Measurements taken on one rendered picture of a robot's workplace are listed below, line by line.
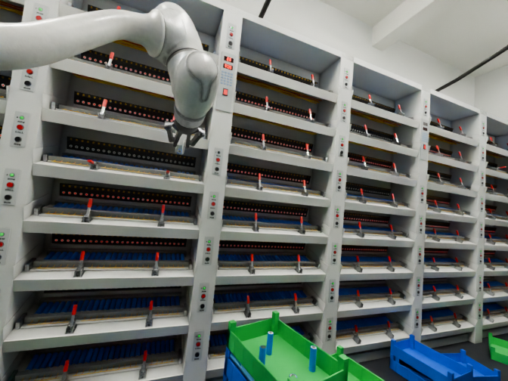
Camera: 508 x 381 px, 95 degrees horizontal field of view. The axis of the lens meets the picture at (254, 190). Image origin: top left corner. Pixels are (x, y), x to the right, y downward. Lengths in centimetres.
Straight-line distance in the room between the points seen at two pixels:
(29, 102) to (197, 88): 73
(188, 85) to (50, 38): 24
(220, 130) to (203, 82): 55
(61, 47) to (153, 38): 21
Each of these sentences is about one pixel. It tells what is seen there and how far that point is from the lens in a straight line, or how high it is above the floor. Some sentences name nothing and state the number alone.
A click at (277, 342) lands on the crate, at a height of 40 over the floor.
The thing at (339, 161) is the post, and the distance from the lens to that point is 142.
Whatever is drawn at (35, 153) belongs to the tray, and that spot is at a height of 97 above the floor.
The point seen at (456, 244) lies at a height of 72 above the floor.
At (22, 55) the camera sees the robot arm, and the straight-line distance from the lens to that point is 54.
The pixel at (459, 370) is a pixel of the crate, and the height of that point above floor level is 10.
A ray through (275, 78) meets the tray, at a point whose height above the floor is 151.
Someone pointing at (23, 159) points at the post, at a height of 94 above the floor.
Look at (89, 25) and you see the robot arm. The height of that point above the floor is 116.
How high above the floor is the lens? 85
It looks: 4 degrees up
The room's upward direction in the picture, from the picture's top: 5 degrees clockwise
